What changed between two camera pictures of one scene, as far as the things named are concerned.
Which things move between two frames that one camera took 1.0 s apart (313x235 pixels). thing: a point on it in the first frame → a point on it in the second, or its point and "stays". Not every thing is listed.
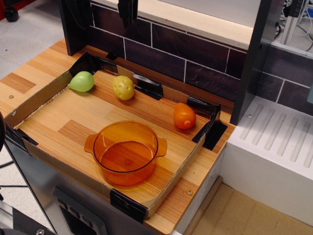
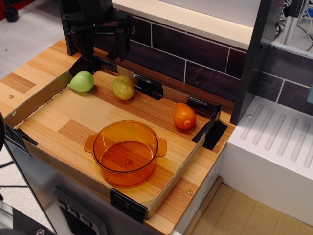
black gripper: x=81 y=11 → x=97 y=17
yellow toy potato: x=123 y=87 stays
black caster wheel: x=11 y=14 stays
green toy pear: x=82 y=82 stays
